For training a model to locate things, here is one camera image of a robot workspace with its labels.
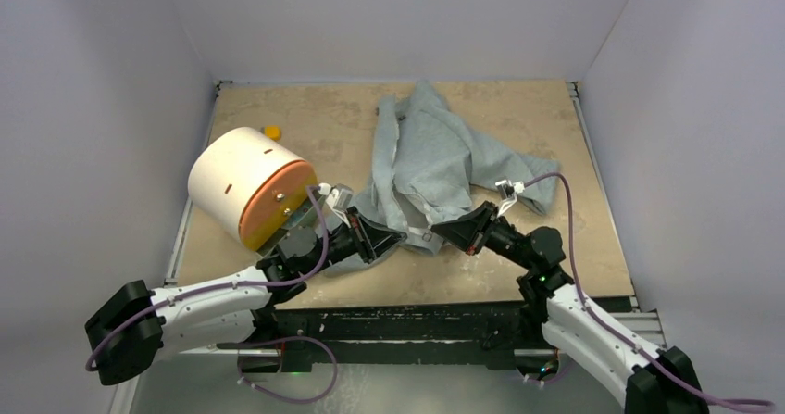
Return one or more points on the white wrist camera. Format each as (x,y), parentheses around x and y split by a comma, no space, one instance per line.
(336,199)
(509,193)

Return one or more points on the white and orange cylinder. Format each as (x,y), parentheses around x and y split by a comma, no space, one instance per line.
(249,184)

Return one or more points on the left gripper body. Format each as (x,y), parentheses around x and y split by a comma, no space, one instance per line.
(341,244)

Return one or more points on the grey metal bracket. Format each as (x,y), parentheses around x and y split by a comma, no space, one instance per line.
(304,216)

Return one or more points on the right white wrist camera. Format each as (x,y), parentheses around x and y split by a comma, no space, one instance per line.
(509,193)

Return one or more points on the small yellow object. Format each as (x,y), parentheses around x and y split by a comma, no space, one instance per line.
(272,132)

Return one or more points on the grey zip jacket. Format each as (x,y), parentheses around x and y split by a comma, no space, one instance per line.
(424,161)

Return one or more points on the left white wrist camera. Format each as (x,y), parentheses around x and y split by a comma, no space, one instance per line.
(336,199)

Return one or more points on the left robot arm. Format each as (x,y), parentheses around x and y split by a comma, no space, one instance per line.
(137,325)

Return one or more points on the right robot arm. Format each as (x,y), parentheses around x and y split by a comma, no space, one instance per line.
(642,376)

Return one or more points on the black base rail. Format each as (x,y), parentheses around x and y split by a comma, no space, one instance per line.
(495,335)

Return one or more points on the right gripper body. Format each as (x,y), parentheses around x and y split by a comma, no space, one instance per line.
(502,239)

